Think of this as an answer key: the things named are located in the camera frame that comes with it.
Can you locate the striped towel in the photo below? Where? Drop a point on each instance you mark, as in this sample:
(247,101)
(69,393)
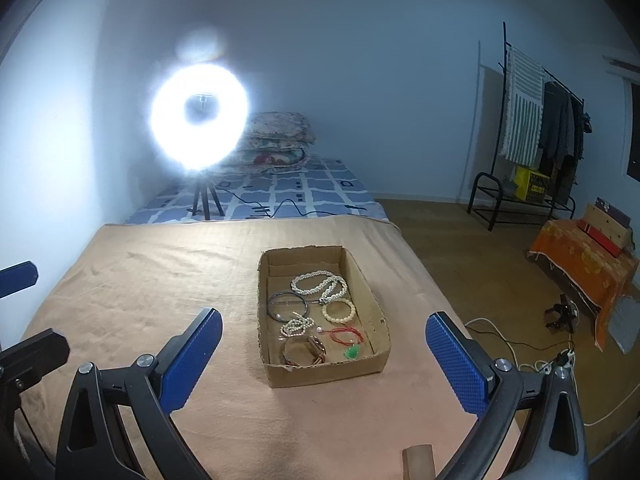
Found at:
(522,110)

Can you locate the floral folded quilt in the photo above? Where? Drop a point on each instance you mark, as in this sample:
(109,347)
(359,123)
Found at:
(270,155)

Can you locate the red box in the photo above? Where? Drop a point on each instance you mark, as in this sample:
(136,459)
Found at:
(605,241)

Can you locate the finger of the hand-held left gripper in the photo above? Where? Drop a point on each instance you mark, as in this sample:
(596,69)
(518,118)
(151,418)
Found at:
(17,276)
(35,357)

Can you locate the wooden block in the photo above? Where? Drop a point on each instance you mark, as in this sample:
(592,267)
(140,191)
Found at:
(417,462)

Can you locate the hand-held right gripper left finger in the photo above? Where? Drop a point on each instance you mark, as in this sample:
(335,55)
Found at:
(192,360)

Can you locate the black tripod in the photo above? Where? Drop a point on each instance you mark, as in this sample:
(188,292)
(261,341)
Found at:
(204,200)

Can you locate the black clothes rack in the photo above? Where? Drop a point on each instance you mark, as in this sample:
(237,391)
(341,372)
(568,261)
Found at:
(487,174)

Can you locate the blue patterned bed sheet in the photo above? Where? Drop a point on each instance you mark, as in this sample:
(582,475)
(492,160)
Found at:
(320,185)

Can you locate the grey cloth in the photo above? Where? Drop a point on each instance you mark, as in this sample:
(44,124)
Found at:
(627,330)

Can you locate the floral pillow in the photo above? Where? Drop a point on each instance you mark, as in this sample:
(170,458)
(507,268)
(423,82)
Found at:
(280,127)

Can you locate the orange cloth covered table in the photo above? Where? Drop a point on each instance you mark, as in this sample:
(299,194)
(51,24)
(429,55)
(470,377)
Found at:
(575,255)

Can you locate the cardboard box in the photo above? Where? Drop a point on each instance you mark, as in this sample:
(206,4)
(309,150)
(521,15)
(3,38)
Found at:
(325,372)

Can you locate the small black device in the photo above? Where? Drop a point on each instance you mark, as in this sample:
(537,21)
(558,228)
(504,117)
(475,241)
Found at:
(562,312)

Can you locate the black bangle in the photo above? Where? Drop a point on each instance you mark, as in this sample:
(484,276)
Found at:
(269,306)

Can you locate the yellow crate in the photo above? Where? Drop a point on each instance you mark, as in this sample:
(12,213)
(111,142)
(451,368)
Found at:
(532,182)

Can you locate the boxes on orange table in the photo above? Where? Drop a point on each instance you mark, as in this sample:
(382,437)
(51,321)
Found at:
(600,216)

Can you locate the dark hanging clothes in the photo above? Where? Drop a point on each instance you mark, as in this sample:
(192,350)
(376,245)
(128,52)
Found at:
(555,125)

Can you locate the dark window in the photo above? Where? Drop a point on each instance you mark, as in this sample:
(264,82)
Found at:
(632,130)

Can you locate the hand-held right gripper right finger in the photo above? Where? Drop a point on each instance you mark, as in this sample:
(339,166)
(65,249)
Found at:
(457,360)

